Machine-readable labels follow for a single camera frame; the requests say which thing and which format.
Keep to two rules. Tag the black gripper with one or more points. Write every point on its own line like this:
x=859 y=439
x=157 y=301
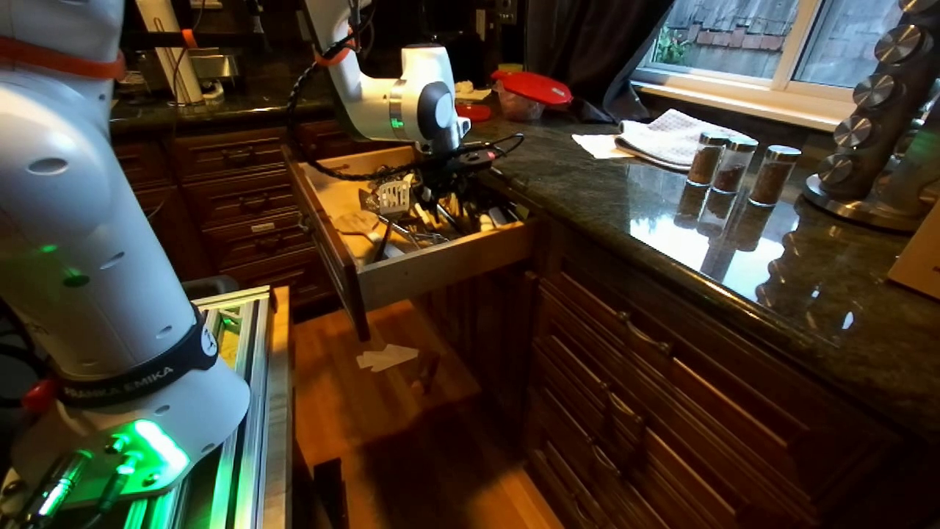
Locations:
x=440 y=173

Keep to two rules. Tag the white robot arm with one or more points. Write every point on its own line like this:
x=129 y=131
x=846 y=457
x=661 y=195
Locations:
x=138 y=389

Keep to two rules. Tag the open wooden drawer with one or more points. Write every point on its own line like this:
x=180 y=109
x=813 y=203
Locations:
x=377 y=260

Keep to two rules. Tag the glass bowl with red lid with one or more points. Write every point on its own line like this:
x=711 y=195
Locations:
x=526 y=95

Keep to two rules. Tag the white paper sheet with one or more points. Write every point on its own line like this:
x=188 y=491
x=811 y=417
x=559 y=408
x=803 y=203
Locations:
x=602 y=148

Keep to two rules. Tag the dark curtain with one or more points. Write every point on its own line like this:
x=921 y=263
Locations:
x=595 y=48

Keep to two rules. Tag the folded grey cloth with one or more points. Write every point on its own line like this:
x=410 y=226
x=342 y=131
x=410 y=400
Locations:
x=671 y=140

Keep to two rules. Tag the spice jar left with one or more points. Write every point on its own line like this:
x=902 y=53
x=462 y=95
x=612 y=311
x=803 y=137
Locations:
x=706 y=156

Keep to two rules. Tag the spice jar middle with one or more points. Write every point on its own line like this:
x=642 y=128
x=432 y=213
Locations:
x=731 y=163

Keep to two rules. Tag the dark wooden cabinet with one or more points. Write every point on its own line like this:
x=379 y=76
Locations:
x=639 y=408

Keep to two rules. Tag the white framed window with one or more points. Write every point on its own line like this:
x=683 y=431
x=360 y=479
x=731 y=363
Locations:
x=777 y=60

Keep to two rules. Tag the metal spice rack carousel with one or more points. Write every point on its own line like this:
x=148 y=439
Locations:
x=877 y=172

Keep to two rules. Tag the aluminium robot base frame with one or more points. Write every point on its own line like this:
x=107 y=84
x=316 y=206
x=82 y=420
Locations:
x=222 y=460

